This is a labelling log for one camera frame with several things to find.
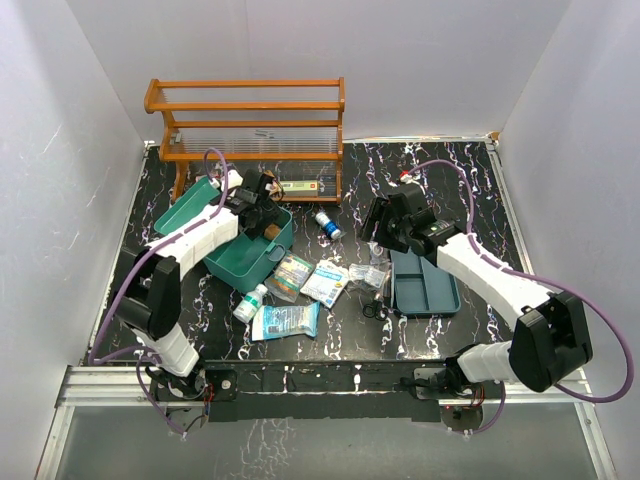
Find brown bottle orange cap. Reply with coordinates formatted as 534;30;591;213
263;224;281;242

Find gauze pack orange green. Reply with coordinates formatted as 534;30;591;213
264;252;315;303

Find purple cable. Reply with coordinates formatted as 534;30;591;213
399;159;635;404
87;147;246;441

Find black scissors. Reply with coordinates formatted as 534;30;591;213
362;293;388;321

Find clear plastic bag packet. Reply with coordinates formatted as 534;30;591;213
348;262;391;291

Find blue white cotton bag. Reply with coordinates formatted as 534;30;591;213
251;302;320;342

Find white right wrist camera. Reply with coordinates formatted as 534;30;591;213
399;171;426;196

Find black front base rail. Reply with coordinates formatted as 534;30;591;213
149;359;506;424

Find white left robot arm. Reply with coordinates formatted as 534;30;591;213
105;170;280;399

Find blue grey divided tray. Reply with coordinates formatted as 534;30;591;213
390;251;461;317

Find white blue-label packet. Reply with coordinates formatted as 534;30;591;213
300;260;350;309

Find white bottle green label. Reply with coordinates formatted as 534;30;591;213
233;284;268;324

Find pale green long box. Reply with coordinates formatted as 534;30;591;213
280;180;319;197

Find green plastic medicine box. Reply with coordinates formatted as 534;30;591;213
152;175;295;295

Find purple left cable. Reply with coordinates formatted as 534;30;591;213
87;147;246;441

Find orange wooden shelf rack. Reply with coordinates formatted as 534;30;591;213
144;77;346;204

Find small round clear packet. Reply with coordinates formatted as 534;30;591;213
369;242;389;265

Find blue white wrapped roll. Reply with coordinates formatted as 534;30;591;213
315;211;343;240

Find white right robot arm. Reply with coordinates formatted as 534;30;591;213
359;184;593;397

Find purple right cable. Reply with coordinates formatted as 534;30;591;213
399;159;635;404

